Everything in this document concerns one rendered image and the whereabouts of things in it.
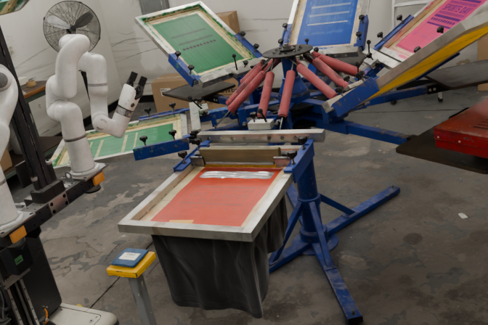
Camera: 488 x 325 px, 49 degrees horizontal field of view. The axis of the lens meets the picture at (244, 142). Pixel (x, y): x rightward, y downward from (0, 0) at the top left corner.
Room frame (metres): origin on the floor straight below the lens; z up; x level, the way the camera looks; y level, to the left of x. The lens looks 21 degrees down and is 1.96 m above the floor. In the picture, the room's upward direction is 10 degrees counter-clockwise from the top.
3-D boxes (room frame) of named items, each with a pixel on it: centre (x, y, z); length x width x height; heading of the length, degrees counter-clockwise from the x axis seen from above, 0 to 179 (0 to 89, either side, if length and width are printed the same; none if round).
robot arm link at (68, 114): (2.21, 0.71, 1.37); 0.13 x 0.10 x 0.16; 41
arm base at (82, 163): (2.21, 0.72, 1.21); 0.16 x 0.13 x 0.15; 61
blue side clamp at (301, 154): (2.24, -0.23, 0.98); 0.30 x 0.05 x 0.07; 154
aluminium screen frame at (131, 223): (2.15, 0.12, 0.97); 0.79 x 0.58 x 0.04; 154
